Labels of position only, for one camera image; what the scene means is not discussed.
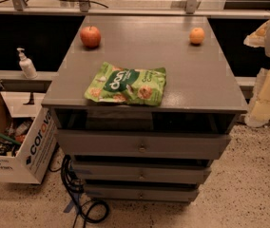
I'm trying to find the black snack packet in box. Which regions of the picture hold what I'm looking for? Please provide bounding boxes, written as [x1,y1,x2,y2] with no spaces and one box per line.
[0,141,19,156]

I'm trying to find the black cable bundle on floor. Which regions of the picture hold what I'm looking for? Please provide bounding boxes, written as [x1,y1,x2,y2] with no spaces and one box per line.
[60,154,111,228]

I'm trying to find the white cardboard box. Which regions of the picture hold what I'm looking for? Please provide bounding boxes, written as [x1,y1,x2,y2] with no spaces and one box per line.
[0,92,57,184]

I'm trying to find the grey drawer cabinet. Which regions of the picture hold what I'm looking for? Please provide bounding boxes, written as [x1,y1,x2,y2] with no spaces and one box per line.
[43,16,246,202]

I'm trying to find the metal railing frame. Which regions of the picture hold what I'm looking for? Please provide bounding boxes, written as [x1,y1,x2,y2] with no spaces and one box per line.
[0,0,270,20]

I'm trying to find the green snack chip bag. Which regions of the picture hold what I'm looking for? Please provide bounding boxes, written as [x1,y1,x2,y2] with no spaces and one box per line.
[85,62,166,106]

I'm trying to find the grey bottom drawer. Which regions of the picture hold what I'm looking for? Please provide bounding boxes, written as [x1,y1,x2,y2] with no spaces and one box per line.
[85,185,199,202]

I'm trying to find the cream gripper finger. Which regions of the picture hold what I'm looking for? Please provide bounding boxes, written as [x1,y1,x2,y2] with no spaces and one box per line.
[244,68,270,127]
[243,21,269,48]

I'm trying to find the grey top drawer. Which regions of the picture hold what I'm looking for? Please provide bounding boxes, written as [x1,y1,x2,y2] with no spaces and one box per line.
[57,130,230,160]

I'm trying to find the white pump dispenser bottle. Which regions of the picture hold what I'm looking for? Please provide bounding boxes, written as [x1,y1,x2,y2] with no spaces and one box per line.
[17,47,37,79]

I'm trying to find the grey drawer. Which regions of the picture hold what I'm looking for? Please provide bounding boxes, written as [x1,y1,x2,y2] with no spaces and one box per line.
[85,185,199,202]
[72,161,211,184]
[57,130,230,160]

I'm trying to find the orange fruit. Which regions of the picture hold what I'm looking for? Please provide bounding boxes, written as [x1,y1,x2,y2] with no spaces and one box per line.
[189,28,204,45]

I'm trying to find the red apple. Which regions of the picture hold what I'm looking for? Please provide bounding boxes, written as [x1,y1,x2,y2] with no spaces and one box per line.
[80,26,101,48]

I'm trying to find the grey middle drawer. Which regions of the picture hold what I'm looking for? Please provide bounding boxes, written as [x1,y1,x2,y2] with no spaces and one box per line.
[72,161,211,184]

